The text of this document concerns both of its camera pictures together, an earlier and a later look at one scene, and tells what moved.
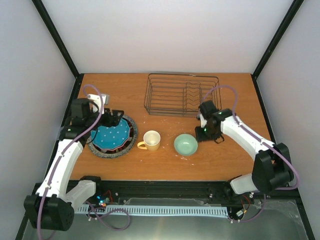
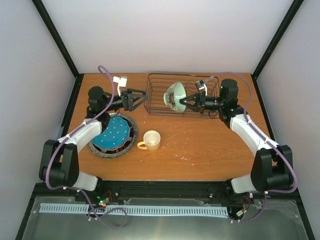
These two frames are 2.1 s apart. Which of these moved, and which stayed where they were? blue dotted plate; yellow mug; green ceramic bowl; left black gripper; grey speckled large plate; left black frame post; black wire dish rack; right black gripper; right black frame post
Moved: left black gripper; right black gripper; green ceramic bowl
Stayed: yellow mug; blue dotted plate; left black frame post; black wire dish rack; right black frame post; grey speckled large plate
